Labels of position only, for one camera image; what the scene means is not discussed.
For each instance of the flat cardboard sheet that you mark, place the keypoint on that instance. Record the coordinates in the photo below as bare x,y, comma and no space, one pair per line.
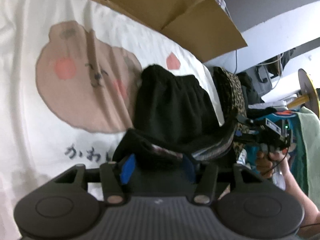
175,10

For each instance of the cream printed bedsheet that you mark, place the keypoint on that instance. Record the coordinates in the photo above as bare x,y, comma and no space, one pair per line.
50,130

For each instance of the black hanging jacket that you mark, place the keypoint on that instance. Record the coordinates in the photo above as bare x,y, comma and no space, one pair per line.
287,56

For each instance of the light green towel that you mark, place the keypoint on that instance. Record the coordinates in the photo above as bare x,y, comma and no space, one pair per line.
310,135

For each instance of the teal printed cloth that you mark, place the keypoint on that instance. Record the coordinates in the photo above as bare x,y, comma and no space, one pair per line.
251,155

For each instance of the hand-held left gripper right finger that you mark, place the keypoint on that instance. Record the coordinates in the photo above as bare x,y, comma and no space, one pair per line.
188,166

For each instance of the round table with yellow rim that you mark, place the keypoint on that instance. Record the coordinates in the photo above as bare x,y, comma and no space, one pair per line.
306,85

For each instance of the black shorts with patterned lining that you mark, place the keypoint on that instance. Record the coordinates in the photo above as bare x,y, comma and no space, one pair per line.
175,105

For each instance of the person's right forearm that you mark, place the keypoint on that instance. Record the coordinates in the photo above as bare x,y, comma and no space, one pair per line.
297,200

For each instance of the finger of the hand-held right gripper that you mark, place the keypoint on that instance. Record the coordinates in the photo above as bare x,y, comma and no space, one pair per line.
247,137
246,122

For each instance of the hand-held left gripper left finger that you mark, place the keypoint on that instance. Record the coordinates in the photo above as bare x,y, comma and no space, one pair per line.
127,165

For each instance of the leopard print cloth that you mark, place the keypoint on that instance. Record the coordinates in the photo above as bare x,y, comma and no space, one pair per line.
232,92

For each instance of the person's right hand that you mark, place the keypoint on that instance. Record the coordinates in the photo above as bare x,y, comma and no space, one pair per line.
266,165

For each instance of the grey bag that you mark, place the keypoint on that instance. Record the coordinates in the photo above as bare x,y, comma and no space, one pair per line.
265,80

